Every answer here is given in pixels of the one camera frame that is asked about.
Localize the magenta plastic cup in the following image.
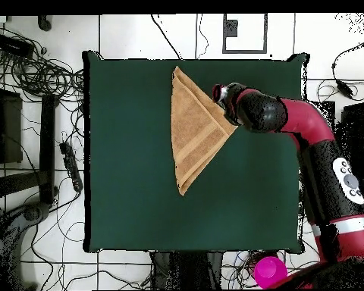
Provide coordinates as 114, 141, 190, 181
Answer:
253, 255, 288, 289

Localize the grey stand leg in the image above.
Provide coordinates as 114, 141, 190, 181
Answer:
0, 201, 53, 290

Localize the black metal frame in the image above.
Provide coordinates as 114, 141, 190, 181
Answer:
309, 78, 364, 195
0, 68, 60, 207

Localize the black electronics box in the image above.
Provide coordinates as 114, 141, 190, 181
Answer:
0, 33, 35, 58

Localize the black upright stand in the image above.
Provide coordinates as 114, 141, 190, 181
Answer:
149, 250, 224, 290

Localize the black power adapter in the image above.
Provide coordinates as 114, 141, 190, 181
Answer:
335, 79, 354, 99

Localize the tangled black cable bundle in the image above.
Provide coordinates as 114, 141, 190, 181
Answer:
0, 23, 86, 104

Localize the dark green table cloth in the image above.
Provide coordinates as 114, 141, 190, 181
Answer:
82, 50, 310, 254

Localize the person's foot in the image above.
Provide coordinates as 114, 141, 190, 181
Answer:
37, 14, 53, 32

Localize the black power strip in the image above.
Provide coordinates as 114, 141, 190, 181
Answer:
59, 141, 84, 192

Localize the tan terry towel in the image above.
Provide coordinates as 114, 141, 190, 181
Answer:
170, 65, 239, 197

